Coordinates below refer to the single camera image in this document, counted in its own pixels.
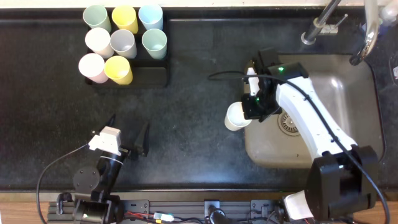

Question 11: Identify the yellow cup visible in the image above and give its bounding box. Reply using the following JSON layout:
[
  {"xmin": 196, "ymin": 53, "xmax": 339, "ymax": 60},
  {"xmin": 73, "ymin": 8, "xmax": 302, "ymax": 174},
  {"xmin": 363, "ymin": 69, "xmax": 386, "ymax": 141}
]
[
  {"xmin": 111, "ymin": 4, "xmax": 139, "ymax": 34},
  {"xmin": 103, "ymin": 55, "xmax": 134, "ymax": 86}
]

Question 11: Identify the white cup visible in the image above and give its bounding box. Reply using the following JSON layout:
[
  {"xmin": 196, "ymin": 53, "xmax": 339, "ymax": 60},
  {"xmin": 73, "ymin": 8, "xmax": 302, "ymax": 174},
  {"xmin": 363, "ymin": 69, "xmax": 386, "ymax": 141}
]
[{"xmin": 84, "ymin": 27, "xmax": 115, "ymax": 59}]

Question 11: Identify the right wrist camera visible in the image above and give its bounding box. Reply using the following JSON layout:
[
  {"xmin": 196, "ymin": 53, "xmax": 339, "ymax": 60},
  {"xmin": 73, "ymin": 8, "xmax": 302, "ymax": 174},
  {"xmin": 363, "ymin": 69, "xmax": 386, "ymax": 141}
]
[{"xmin": 246, "ymin": 67, "xmax": 261, "ymax": 96}]

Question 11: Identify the blue cup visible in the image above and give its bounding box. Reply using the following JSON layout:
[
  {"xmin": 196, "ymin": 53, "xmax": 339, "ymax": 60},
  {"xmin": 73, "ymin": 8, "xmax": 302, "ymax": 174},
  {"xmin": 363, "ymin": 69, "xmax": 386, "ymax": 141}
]
[{"xmin": 137, "ymin": 4, "xmax": 164, "ymax": 31}]

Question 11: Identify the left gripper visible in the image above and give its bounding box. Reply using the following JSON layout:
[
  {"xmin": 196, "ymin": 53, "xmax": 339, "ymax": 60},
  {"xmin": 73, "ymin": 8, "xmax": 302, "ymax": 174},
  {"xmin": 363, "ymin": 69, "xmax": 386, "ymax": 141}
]
[{"xmin": 105, "ymin": 113, "xmax": 151, "ymax": 160}]

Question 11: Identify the cream cup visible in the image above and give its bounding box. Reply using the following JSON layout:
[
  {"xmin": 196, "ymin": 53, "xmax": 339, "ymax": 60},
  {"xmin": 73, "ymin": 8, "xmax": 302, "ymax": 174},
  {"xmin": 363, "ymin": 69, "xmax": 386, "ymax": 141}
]
[{"xmin": 224, "ymin": 101, "xmax": 253, "ymax": 132}]

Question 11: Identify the black tray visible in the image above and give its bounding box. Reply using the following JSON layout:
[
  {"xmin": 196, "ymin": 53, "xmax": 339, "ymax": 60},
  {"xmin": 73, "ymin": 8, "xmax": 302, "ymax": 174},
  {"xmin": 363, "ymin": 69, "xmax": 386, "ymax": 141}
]
[{"xmin": 83, "ymin": 12, "xmax": 170, "ymax": 88}]

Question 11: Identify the grey cup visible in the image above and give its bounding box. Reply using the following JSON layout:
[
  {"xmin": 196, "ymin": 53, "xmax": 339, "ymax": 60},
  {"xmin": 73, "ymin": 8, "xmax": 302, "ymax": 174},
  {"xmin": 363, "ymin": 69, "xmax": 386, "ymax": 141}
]
[{"xmin": 109, "ymin": 29, "xmax": 137, "ymax": 59}]

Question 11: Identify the black cable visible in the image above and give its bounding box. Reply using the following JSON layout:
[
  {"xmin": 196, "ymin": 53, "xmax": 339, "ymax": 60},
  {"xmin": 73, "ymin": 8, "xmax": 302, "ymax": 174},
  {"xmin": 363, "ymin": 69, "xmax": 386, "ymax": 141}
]
[
  {"xmin": 207, "ymin": 70, "xmax": 392, "ymax": 224},
  {"xmin": 35, "ymin": 142, "xmax": 94, "ymax": 224}
]

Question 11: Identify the steel tap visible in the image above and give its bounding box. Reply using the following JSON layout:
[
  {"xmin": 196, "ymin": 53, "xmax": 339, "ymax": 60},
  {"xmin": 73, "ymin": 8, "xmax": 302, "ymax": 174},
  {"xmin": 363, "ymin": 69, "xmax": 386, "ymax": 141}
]
[{"xmin": 300, "ymin": 0, "xmax": 382, "ymax": 67}]

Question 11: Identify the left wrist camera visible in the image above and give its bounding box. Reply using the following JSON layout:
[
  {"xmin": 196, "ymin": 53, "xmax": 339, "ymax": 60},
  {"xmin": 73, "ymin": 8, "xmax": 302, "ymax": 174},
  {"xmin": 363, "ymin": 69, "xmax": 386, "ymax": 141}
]
[{"xmin": 88, "ymin": 126, "xmax": 123, "ymax": 156}]

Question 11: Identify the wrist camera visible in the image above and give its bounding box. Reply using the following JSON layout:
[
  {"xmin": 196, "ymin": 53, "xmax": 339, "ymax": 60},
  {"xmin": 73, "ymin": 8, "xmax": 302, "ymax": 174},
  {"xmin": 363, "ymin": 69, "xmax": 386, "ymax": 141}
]
[
  {"xmin": 88, "ymin": 126, "xmax": 123, "ymax": 156},
  {"xmin": 246, "ymin": 67, "xmax": 261, "ymax": 96}
]

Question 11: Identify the green cup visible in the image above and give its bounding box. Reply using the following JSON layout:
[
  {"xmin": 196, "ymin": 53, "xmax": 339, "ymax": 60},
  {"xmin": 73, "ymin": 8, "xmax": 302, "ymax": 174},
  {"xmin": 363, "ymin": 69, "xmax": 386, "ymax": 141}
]
[
  {"xmin": 141, "ymin": 28, "xmax": 168, "ymax": 60},
  {"xmin": 82, "ymin": 4, "xmax": 112, "ymax": 33}
]

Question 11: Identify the pink cup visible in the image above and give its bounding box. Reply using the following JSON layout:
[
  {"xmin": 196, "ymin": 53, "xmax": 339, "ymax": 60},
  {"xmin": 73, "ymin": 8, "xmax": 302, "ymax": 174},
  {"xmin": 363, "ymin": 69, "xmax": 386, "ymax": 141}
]
[{"xmin": 78, "ymin": 52, "xmax": 109, "ymax": 85}]

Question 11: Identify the steel sink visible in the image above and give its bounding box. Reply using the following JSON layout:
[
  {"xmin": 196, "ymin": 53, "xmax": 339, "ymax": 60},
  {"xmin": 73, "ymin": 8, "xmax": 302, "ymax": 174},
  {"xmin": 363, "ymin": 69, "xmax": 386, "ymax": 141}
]
[{"xmin": 243, "ymin": 53, "xmax": 386, "ymax": 170}]

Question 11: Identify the mounting rail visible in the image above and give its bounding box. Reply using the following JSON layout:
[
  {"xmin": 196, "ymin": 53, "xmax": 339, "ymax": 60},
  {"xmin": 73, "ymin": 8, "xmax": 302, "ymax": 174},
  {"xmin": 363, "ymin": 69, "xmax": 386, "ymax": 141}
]
[{"xmin": 46, "ymin": 192, "xmax": 315, "ymax": 224}]

